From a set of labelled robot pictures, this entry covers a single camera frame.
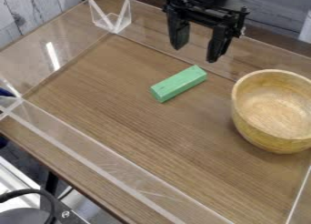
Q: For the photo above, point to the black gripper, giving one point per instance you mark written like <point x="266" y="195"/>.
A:
<point x="223" y="15"/>

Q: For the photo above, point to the light brown wooden bowl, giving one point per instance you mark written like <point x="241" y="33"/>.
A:
<point x="271" y="110"/>

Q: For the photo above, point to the clear acrylic tray wall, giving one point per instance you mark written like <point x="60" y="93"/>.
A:
<point x="161" y="163"/>

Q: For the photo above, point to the green rectangular block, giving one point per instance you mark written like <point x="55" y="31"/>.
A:
<point x="178" y="83"/>

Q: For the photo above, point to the black metal bracket with screw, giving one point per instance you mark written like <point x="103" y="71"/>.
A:
<point x="64" y="214"/>

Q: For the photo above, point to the black table leg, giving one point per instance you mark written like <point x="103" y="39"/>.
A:
<point x="52" y="183"/>

